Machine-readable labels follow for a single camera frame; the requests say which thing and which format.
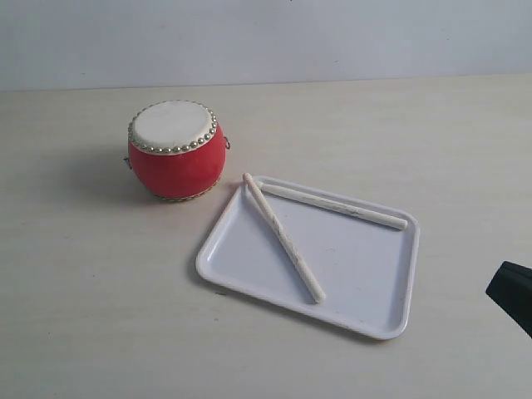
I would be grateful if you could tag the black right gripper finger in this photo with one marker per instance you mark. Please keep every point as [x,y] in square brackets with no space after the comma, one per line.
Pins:
[510,289]

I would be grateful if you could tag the white drumstick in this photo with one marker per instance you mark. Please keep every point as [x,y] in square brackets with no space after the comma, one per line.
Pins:
[335,206]
[288,245]

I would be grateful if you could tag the small red drum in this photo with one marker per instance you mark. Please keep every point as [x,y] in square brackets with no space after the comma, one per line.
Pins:
[177,149]

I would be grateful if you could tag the white plastic tray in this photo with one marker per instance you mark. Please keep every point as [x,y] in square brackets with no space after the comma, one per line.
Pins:
[367,270]

